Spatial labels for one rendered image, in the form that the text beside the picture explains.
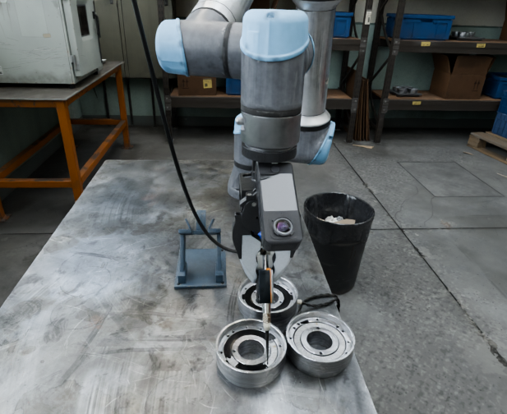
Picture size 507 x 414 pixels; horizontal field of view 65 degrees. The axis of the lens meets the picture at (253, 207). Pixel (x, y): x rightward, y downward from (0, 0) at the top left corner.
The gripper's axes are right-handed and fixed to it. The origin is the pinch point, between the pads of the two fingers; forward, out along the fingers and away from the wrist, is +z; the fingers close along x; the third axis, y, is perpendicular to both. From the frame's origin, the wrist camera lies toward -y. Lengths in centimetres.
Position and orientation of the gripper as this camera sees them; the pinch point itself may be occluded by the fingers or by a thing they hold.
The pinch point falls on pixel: (264, 278)
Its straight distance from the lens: 59.4
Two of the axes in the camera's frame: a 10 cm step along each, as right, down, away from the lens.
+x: -10.0, 0.1, -0.9
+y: -0.8, -4.7, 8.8
